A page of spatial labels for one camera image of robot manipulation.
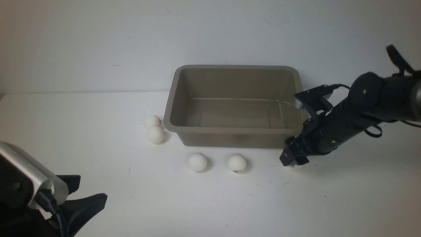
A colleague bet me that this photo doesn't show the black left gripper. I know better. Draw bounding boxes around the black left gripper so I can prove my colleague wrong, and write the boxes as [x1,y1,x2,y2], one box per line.
[0,175,107,237]

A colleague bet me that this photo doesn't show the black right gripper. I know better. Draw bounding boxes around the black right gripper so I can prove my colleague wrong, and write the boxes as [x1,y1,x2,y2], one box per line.
[279,112,349,167]

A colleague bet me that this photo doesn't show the white ball with red logo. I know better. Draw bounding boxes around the white ball with red logo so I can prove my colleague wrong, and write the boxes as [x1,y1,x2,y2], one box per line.
[227,154,247,173]

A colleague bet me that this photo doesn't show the plain white ball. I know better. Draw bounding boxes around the plain white ball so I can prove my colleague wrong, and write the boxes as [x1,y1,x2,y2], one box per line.
[188,152,208,172]

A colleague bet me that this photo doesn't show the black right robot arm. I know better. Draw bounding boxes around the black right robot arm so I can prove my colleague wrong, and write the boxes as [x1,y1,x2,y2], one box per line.
[280,45,421,167]

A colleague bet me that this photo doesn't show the tan plastic bin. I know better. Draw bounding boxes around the tan plastic bin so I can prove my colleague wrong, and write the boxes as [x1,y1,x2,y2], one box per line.
[163,65,309,149]

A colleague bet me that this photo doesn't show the white ball lower left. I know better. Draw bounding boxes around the white ball lower left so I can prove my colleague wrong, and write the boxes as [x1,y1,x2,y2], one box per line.
[147,126,165,144]

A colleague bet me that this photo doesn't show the white ball upper left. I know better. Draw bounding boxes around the white ball upper left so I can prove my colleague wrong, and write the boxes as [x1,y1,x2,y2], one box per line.
[144,115,162,130]

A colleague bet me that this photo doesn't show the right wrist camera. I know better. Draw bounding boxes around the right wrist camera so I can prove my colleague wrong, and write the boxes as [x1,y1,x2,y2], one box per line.
[294,84,340,119]

